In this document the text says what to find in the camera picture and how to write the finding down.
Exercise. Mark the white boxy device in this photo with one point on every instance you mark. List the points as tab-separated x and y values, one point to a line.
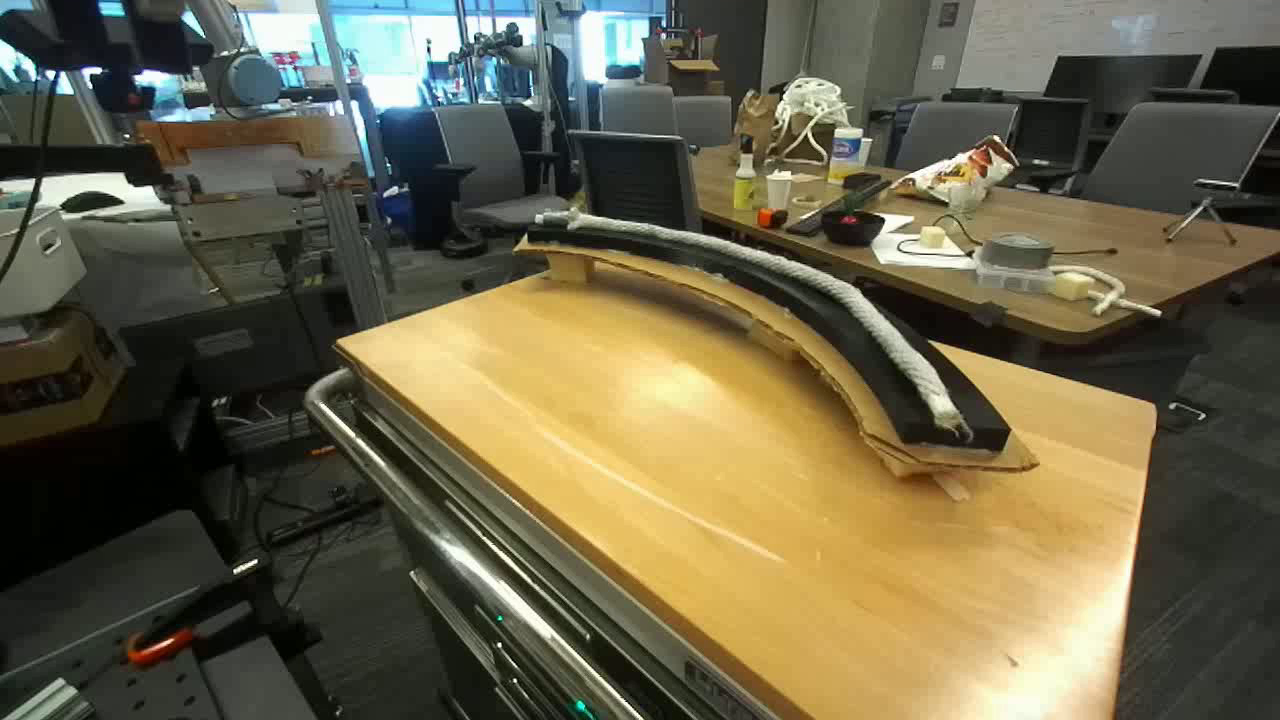
34	267

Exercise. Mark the small tabletop tripod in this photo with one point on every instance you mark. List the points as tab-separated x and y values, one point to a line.
1199	207

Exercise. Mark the brown cardboard box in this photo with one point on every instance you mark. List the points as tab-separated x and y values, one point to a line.
54	382

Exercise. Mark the black curved foam channel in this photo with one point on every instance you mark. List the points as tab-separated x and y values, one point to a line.
888	400

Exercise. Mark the blue grey cylinder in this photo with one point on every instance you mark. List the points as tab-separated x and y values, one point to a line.
248	81

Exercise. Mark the small orange object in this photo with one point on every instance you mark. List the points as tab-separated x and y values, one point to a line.
768	218

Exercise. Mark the black monitor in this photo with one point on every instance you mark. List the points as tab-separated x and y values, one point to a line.
1243	74
1122	74

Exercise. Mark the grey tape roll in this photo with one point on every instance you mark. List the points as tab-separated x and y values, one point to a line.
1019	252

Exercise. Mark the chip snack bag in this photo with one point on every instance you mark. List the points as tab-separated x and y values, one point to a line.
961	170

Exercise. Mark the white bottle blue label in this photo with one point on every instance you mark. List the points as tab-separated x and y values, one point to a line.
846	154

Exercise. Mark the long black flat bar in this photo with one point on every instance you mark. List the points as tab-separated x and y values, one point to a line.
841	201

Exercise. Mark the white paper sheet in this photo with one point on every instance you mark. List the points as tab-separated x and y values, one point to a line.
922	241

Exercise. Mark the dark grey office chair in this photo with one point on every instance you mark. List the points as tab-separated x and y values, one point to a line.
638	183

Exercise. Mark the orange clamp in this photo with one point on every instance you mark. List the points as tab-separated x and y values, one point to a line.
156	649

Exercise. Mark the black bowl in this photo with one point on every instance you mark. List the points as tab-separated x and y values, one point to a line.
849	224

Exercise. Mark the light grey office chair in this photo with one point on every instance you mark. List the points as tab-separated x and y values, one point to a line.
701	123
1173	154
635	109
483	157
950	135

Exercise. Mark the brown paper bag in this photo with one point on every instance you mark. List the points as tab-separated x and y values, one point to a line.
760	124

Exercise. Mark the grey perforated mounting plate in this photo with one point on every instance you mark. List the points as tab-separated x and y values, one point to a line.
105	602

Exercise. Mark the small white cup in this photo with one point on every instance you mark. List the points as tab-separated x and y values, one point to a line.
778	188

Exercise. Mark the black office chair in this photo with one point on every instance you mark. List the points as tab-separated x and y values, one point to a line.
1050	135

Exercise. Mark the yellow green bottle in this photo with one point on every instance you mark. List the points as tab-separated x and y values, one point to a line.
744	184

